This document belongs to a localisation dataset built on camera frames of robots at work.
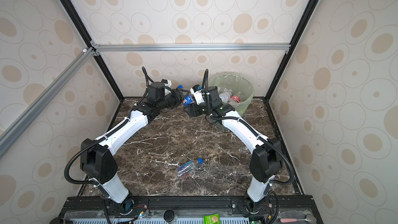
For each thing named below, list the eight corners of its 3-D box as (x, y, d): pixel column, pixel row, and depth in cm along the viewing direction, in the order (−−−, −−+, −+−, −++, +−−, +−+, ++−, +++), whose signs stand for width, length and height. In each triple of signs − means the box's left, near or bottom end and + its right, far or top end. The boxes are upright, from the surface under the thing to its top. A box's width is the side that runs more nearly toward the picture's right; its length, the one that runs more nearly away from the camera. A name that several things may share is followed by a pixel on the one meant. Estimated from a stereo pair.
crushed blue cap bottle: (180, 180, 83) (179, 178, 80) (175, 171, 86) (174, 169, 83) (204, 164, 89) (204, 161, 86) (198, 155, 92) (198, 152, 89)
